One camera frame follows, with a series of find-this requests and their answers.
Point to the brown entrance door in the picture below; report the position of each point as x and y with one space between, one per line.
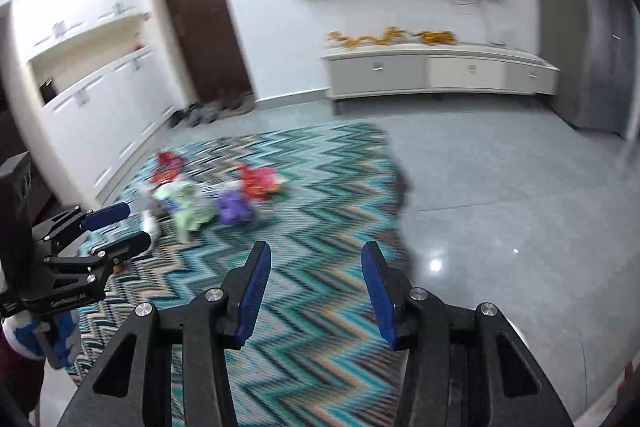
210 48

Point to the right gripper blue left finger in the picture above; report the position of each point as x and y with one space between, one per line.
244 287

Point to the zigzag patterned rug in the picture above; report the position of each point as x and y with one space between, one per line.
316 357

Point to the red snack bag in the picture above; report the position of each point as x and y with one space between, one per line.
168 166

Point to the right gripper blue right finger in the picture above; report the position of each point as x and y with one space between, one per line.
388 290

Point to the grey slippers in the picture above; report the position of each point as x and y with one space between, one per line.
193 115

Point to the white shoe cabinet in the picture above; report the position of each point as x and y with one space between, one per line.
111 92

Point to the black bag on shelf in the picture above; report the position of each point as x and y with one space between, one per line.
48 90

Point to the white TV console cabinet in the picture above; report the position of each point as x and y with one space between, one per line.
413 68

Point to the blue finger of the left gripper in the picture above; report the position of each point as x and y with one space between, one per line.
118 251
61 230

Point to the grey refrigerator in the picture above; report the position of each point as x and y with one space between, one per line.
593 44

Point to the golden dragon ornament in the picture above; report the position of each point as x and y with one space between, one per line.
390 35

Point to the pink red wrapper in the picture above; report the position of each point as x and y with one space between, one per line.
260 183

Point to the purple plastic bag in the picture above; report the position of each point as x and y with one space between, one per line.
234 208

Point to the brown shoes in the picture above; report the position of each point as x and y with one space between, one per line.
236 104

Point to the white printed plastic bag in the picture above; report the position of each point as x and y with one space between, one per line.
189 204

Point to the golden tiger ornament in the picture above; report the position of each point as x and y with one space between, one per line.
435 38

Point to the gloved left hand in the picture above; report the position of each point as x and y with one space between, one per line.
58 340

